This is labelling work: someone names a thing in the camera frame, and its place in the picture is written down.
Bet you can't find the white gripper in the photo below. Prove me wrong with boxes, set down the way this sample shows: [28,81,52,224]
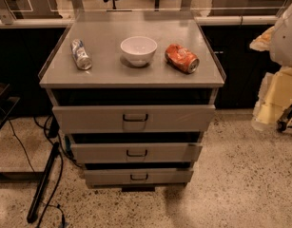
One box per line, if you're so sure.
[250,26,292,130]

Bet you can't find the grey bottom drawer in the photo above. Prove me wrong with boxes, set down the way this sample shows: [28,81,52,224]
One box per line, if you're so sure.
[84,168,193,186]

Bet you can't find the grey drawer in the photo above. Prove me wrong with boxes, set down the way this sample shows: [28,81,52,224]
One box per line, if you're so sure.
[71,142,202,163]
[84,168,193,186]
[52,104,215,134]

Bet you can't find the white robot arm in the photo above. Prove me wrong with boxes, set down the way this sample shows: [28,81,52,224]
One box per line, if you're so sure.
[249,3,292,131]

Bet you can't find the grey middle drawer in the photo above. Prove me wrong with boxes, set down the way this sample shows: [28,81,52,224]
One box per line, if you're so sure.
[71,142,202,163]

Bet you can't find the grey drawer cabinet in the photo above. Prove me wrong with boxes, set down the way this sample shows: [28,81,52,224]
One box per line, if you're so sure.
[40,11,225,188]

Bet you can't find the grey top drawer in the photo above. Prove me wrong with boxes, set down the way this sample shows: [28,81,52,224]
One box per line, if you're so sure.
[52,104,215,134]

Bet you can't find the wheeled cart base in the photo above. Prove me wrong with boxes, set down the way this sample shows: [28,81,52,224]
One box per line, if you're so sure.
[277,105,292,132]

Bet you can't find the crushed orange soda can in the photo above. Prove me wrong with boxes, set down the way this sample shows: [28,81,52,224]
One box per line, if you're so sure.
[165,44,200,74]

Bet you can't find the white ceramic bowl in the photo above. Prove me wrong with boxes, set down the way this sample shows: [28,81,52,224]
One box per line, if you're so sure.
[121,36,158,67]

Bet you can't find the black power strip bar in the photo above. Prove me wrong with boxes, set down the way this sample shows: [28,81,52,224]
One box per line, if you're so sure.
[27,142,59,223]

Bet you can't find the dark side table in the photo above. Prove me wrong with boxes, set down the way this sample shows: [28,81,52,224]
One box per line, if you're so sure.
[0,83,42,183]

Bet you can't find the white window ledge rail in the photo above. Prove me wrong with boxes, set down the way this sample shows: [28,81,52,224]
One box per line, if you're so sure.
[0,15,278,29]

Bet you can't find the black floor cable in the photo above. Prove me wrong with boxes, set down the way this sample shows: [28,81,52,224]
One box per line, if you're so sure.
[7,115,83,228]

